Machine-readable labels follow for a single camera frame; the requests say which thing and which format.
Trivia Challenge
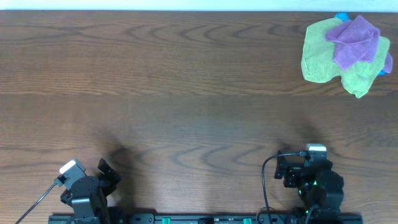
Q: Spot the purple microfiber cloth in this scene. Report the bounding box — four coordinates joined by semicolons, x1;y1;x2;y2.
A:
325;16;381;70

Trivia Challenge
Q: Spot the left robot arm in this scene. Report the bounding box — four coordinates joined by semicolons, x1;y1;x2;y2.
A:
57;158;121;223

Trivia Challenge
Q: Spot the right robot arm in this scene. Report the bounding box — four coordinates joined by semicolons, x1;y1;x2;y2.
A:
274;150;344;223

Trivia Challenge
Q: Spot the green microfiber cloth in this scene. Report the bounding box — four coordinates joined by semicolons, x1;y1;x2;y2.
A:
301;18;390;98

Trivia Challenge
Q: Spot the blue cloth under pile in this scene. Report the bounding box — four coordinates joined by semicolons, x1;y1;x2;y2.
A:
334;12;350;22

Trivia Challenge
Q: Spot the right camera cable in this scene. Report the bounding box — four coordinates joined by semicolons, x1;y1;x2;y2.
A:
256;151;308;224

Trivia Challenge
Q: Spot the camera cable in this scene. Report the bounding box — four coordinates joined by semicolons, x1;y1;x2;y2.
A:
14;182;60;224
256;151;308;224

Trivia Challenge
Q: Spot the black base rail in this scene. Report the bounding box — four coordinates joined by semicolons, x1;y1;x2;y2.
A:
47;213;364;224

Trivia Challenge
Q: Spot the left camera cable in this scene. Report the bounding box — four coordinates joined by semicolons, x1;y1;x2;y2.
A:
14;182;60;224

